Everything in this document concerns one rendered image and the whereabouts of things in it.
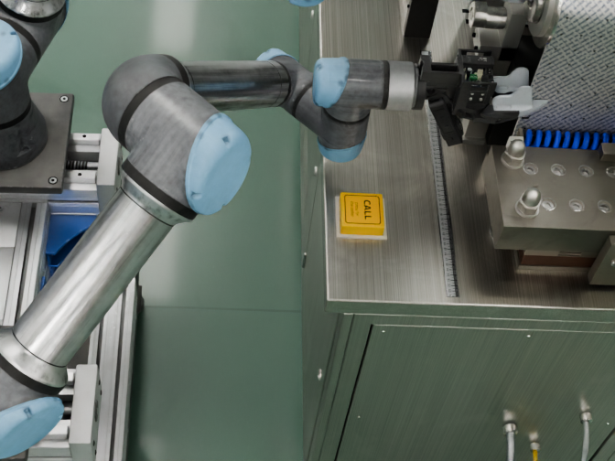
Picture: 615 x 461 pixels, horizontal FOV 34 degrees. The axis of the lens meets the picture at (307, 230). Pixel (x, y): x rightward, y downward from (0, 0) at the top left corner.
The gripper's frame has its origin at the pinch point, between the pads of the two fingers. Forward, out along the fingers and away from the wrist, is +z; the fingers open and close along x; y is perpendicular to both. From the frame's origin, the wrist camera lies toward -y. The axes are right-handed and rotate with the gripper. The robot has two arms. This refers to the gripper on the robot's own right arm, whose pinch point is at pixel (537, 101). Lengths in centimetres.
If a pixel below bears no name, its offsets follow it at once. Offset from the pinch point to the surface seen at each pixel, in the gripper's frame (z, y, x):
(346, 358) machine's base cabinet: -27, -38, -26
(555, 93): 2.2, 2.3, -0.3
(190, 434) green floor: -55, -109, -9
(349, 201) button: -28.1, -16.6, -8.5
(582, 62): 4.2, 9.2, -0.3
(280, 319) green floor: -34, -109, 23
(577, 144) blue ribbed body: 7.5, -5.4, -3.5
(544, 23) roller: -3.3, 16.1, 0.3
